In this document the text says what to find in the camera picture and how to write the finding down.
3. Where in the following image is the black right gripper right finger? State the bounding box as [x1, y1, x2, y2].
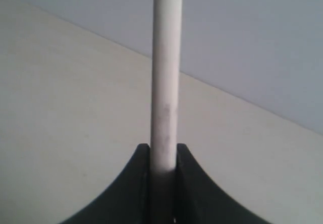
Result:
[175, 144, 268, 223]

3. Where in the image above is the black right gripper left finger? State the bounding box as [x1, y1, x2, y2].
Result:
[63, 144, 150, 223]

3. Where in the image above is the wooden paint brush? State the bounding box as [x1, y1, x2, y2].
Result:
[150, 0, 182, 174]

